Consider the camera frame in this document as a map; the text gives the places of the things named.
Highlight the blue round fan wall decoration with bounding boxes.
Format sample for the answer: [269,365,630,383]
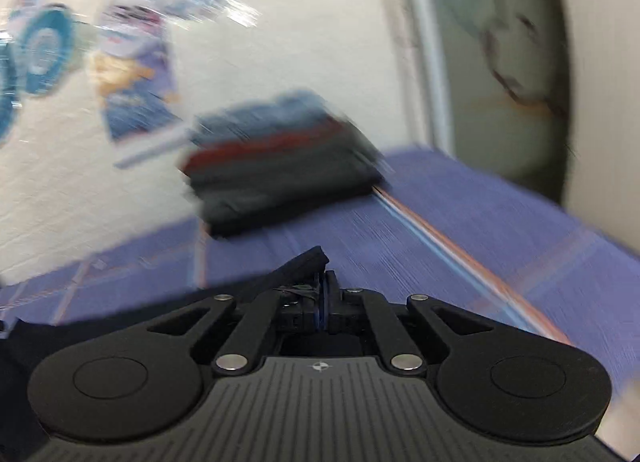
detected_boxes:
[15,6,78,96]

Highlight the blue checked bedsheet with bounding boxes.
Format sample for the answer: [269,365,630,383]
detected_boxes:
[0,147,640,443]

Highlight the bedding wall poster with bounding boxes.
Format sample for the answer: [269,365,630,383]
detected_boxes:
[91,0,195,171]

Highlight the dark navy pants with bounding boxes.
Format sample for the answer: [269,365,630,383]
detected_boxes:
[0,245,332,462]

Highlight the white panel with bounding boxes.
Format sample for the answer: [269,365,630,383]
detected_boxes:
[554,0,640,257]

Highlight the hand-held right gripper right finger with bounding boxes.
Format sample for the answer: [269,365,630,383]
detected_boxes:
[323,271,497,373]

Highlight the folded black garment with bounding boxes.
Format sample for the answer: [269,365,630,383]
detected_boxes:
[199,177,386,240]

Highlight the pale wall sticker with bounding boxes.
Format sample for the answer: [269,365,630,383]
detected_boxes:
[432,0,571,193]

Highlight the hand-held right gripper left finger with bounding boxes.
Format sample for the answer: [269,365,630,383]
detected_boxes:
[146,286,322,374]

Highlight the folded red garment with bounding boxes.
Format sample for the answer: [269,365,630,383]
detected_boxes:
[181,123,353,173]

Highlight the white vertical pole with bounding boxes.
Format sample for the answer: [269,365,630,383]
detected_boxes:
[392,0,453,155]

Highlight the folded dark grey garment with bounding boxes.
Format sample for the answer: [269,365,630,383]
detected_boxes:
[184,134,383,193]

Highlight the folded light grey garment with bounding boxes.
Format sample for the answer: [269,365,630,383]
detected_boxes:
[189,162,383,207]

